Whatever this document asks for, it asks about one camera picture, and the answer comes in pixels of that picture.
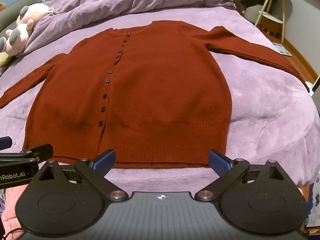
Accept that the white device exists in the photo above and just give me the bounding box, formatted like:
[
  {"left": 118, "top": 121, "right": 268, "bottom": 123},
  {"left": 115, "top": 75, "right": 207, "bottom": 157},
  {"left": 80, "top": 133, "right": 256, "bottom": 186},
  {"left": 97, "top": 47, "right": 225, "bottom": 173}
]
[{"left": 306, "top": 74, "right": 320, "bottom": 97}]

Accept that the pink and grey plush toy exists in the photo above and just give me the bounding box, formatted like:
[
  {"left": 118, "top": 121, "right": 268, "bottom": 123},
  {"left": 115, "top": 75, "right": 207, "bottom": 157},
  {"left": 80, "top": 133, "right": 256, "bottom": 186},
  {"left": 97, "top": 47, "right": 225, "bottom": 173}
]
[{"left": 0, "top": 2, "right": 54, "bottom": 57}]

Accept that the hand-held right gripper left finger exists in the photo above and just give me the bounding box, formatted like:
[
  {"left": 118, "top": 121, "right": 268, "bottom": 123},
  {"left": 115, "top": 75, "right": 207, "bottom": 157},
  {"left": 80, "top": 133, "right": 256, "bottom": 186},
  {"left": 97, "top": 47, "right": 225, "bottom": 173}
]
[{"left": 37, "top": 149, "right": 127, "bottom": 202}]

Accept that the dark red knit cardigan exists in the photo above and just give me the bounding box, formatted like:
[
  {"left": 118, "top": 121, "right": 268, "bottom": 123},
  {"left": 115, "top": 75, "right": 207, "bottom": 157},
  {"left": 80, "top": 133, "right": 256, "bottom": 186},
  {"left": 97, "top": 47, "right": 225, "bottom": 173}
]
[{"left": 0, "top": 20, "right": 310, "bottom": 169}]

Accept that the purple bed sheet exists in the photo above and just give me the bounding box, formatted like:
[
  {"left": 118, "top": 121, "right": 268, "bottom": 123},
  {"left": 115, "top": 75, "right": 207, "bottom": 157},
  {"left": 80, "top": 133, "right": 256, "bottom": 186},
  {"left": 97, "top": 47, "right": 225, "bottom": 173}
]
[{"left": 0, "top": 0, "right": 320, "bottom": 193}]

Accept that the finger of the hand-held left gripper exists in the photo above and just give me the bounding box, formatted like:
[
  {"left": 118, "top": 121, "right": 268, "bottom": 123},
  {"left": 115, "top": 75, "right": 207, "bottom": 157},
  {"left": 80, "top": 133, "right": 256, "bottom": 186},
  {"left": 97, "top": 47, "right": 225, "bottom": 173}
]
[
  {"left": 0, "top": 144, "right": 53, "bottom": 161},
  {"left": 0, "top": 136, "right": 12, "bottom": 149}
]

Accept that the round brown stool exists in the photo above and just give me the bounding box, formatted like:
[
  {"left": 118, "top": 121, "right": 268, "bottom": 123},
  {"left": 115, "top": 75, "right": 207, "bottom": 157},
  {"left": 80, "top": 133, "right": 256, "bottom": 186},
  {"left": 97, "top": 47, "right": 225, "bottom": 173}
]
[{"left": 260, "top": 11, "right": 283, "bottom": 38}]

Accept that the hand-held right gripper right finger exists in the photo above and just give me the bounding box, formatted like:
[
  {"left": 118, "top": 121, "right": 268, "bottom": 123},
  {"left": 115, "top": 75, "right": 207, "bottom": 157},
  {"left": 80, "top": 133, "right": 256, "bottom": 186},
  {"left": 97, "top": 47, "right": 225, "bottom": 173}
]
[{"left": 195, "top": 150, "right": 288, "bottom": 202}]

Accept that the yellow cushion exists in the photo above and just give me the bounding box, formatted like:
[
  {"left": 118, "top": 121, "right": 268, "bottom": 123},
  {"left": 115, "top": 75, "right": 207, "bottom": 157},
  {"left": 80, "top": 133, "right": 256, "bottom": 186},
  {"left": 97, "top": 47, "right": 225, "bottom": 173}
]
[{"left": 0, "top": 52, "right": 13, "bottom": 68}]

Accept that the person's left forearm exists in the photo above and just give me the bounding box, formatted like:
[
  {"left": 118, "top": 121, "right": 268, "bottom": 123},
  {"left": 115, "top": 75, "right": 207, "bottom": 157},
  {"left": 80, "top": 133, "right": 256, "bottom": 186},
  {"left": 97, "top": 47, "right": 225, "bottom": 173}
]
[{"left": 0, "top": 184, "right": 30, "bottom": 240}]

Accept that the grey padded headboard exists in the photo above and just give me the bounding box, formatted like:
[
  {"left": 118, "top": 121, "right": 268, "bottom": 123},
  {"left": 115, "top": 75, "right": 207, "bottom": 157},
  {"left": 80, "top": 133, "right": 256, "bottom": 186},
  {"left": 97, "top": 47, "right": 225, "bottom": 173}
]
[{"left": 0, "top": 0, "right": 38, "bottom": 34}]

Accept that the printed booklet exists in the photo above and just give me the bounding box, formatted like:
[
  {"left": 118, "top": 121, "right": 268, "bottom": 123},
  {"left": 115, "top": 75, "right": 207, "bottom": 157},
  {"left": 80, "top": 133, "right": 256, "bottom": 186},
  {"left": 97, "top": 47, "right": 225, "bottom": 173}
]
[{"left": 271, "top": 42, "right": 292, "bottom": 56}]

